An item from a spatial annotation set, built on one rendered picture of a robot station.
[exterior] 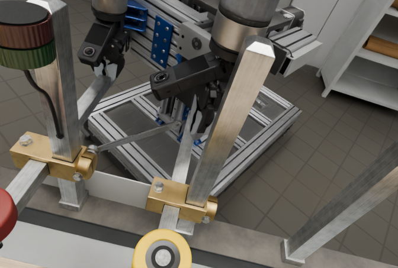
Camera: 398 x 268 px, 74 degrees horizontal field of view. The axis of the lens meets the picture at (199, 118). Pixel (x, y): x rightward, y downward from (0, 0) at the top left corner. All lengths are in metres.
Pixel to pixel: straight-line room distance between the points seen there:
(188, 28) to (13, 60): 0.50
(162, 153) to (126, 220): 0.79
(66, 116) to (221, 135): 0.23
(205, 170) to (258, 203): 1.23
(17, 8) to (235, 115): 0.27
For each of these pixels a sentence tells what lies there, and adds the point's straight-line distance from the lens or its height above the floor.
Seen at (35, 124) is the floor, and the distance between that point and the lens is 1.86.
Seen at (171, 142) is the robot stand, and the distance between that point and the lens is 1.46.
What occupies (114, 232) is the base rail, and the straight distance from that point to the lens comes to 0.65.
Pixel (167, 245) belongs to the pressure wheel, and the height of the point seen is 0.90.
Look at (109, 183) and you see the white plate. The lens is 0.61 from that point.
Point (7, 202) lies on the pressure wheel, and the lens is 0.46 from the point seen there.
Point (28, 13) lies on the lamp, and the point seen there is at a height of 1.15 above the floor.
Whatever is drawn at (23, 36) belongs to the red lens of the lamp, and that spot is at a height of 1.14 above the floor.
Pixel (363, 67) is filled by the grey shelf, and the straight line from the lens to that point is 3.37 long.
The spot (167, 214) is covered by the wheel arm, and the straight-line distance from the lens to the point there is 0.52.
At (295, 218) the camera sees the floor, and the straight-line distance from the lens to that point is 1.72.
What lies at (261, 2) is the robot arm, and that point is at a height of 1.19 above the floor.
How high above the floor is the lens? 1.28
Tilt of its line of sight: 41 degrees down
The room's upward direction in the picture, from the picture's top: 18 degrees clockwise
